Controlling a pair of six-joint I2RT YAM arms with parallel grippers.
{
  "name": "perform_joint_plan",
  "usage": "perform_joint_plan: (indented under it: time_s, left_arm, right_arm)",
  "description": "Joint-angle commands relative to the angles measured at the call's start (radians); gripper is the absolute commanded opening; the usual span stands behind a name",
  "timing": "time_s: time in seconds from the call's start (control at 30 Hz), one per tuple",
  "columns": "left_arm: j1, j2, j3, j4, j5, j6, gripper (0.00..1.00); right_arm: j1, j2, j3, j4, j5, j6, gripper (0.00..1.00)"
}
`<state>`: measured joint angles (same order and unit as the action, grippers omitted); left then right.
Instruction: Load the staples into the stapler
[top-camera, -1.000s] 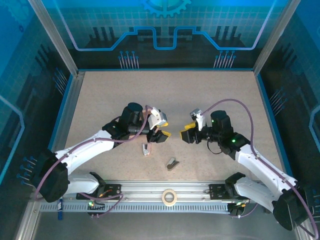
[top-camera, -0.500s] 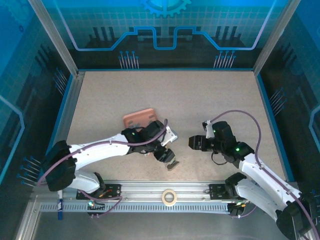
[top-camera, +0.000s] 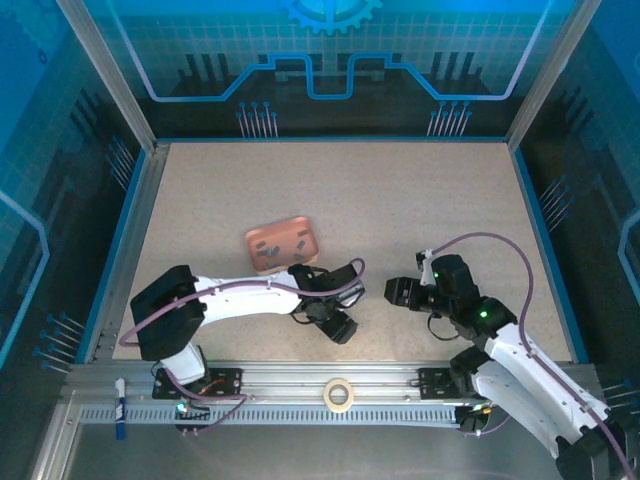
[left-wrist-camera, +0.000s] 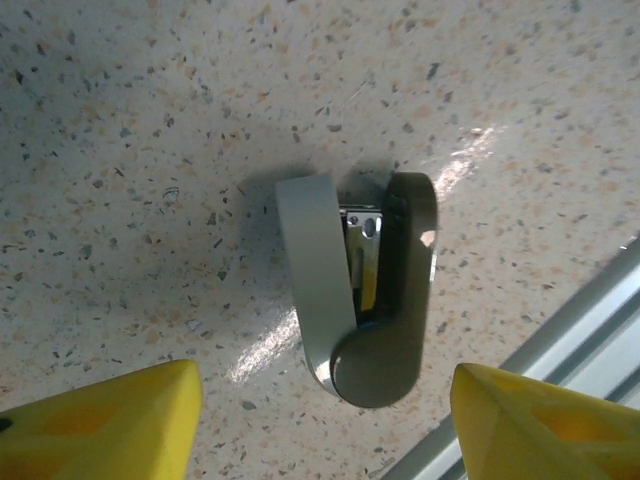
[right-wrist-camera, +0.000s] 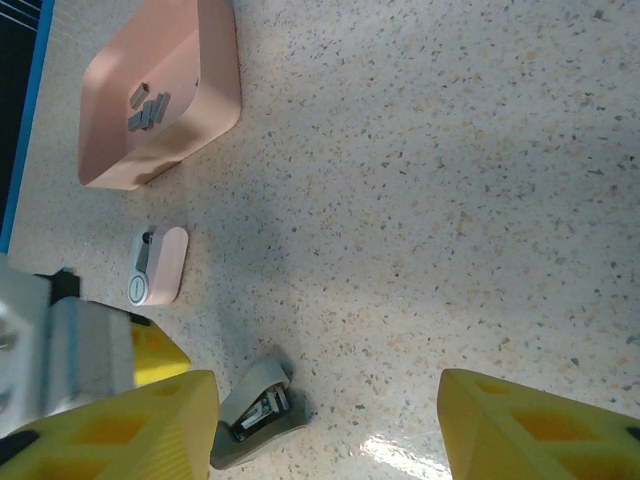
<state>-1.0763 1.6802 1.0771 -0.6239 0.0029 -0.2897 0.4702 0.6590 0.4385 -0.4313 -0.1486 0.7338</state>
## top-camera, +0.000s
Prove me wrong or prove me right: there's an aluminium frame post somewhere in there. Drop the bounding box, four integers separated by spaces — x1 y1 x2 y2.
55 0 159 151
505 0 604 146

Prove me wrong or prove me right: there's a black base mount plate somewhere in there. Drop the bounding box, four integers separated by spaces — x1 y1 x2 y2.
152 367 245 401
417 367 471 400

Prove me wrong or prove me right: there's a blue white marker pen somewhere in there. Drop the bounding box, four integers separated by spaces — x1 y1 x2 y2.
114 378 127 441

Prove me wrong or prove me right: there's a small black controller board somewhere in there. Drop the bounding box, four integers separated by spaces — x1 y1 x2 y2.
455 404 489 437
172 399 211 436

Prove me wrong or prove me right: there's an aluminium side frame rail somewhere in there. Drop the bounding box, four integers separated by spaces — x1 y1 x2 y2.
82 142 169 364

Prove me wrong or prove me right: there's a grey slotted cable duct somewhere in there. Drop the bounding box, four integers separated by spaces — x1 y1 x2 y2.
78 407 464 427

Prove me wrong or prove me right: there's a beige tape roll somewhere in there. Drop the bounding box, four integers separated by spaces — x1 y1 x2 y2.
323 377 356 414

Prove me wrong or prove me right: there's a pink plastic tray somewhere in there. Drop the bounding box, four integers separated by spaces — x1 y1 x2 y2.
244 215 321 277

